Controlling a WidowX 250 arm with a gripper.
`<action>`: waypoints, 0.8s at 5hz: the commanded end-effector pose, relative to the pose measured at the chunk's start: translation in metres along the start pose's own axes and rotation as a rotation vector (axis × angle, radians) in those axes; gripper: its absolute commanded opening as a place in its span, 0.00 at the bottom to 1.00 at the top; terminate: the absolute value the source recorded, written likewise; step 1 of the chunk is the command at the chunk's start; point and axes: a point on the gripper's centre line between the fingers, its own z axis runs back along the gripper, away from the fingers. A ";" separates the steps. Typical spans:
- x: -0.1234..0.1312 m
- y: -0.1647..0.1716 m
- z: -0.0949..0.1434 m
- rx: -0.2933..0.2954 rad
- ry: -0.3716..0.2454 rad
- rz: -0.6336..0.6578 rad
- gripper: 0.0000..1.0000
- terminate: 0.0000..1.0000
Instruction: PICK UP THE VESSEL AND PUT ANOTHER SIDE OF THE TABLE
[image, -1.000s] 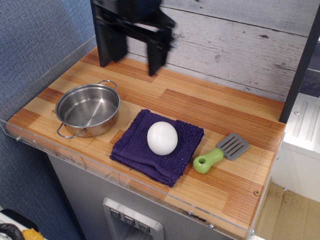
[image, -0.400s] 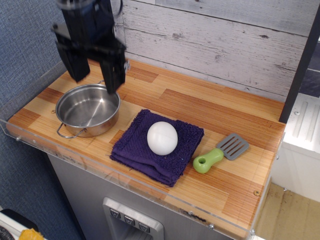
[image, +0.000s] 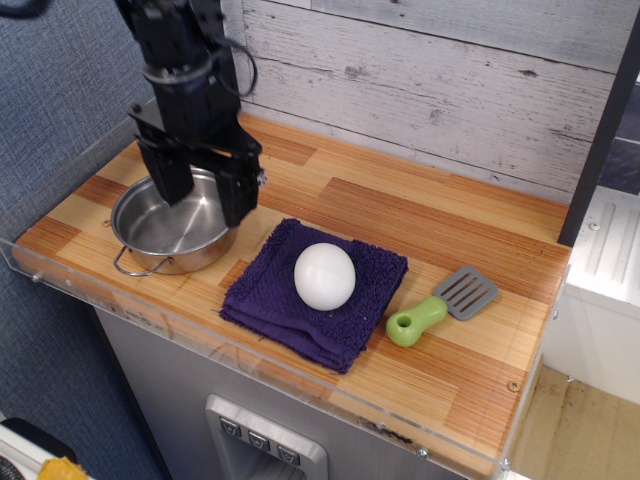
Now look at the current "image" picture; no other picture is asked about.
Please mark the clear acrylic table guard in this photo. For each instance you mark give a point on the clear acrylic table guard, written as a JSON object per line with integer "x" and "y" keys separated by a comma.
{"x": 440, "y": 409}

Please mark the silver dispenser panel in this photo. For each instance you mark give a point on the silver dispenser panel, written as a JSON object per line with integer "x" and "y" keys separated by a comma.
{"x": 250, "y": 446}

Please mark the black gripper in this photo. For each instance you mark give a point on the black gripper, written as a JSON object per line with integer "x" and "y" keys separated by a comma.
{"x": 193, "y": 121}

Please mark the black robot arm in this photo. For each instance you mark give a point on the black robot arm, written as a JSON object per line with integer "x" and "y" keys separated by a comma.
{"x": 182, "y": 35}

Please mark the white egg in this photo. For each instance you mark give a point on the white egg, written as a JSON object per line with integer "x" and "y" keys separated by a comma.
{"x": 324, "y": 276}

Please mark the stainless steel pot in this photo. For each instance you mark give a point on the stainless steel pot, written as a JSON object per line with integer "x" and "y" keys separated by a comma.
{"x": 158, "y": 238}

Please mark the green handled grey spatula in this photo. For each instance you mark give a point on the green handled grey spatula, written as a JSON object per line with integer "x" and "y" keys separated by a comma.
{"x": 462, "y": 295}

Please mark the yellow object bottom corner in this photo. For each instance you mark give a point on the yellow object bottom corner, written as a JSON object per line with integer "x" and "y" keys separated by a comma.
{"x": 61, "y": 469}

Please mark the dark right upright post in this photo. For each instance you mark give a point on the dark right upright post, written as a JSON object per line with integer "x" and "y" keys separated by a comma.
{"x": 609, "y": 123}

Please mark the purple folded towel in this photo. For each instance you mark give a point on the purple folded towel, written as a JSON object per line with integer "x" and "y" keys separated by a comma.
{"x": 264, "y": 298}

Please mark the white ribbed appliance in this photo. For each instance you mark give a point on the white ribbed appliance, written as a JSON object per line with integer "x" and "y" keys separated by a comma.
{"x": 605, "y": 256}

